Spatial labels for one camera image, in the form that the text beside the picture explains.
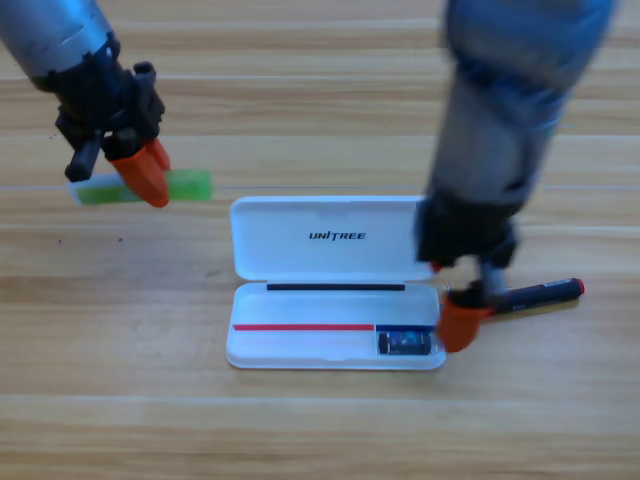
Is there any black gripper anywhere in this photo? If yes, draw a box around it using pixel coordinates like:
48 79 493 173
37 43 172 209
414 189 521 354

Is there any red and black marker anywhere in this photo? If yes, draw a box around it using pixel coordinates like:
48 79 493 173
482 277 586 317

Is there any white Unitree pencil case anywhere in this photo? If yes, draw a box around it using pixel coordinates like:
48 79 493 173
225 195 447 371

